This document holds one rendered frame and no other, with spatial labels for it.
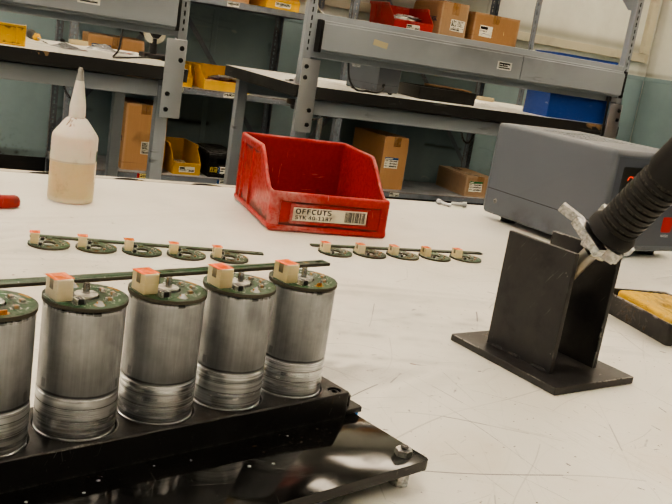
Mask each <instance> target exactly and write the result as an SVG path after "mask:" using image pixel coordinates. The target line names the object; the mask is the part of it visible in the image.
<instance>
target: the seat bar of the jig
mask: <svg viewBox="0 0 672 504"><path fill-rule="evenodd" d="M348 396H349V392H348V391H347V390H345V389H343V388H342V387H340V386H338V385H336V384H335V383H333V382H331V381H330V380H328V379H326V378H324V377H323V376H322V379H321V385H320V391H319V394H318V395H316V396H313V397H310V398H301V399H294V398H284V397H279V396H275V395H272V394H269V393H266V392H264V391H262V390H261V394H260V401H259V405H258V406H256V407H254V408H252V409H249V410H244V411H222V410H215V409H211V408H208V407H205V406H202V405H200V404H198V403H196V402H194V401H193V406H192V414H191V417H190V418H189V419H188V420H186V421H184V422H181V423H178V424H173V425H163V426H156V425H145V424H140V423H136V422H132V421H130V420H127V419H125V418H123V417H122V416H120V415H119V414H118V413H117V412H116V420H115V430H114V431H113V432H112V433H111V434H109V435H108V436H105V437H103V438H100V439H96V440H92V441H84V442H67V441H59V440H54V439H50V438H47V437H44V436H42V435H40V434H38V433H37V432H35V431H34V430H33V428H32V421H33V408H34V407H31V408H30V411H29V423H28V436H27V445H26V447H25V448H24V449H22V450H21V451H19V452H18V453H16V454H13V455H11V456H8V457H4V458H0V494H4V493H9V492H13V491H17V490H22V489H26V488H31V487H35V486H40V485H44V484H49V483H53V482H58V481H62V480H66V479H71V478H75V477H80V476H84V475H89V474H93V473H98V472H102V471H106V470H111V469H115V468H120V467H124V466H129V465H133V464H138V463H142V462H147V461H151V460H155V459H160V458H164V457H169V456H173V455H178V454H182V453H187V452H191V451H196V450H200V449H204V448H209V447H213V446H218V445H222V444H227V443H231V442H236V441H240V440H244V439H249V438H253V437H258V436H262V435H267V434H271V433H276V432H280V431H285V430H289V429H293V428H298V427H302V426H307V425H311V424H316V423H320V422H325V421H329V420H334V419H338V418H342V417H345V414H346V408H347V402H348Z"/></svg>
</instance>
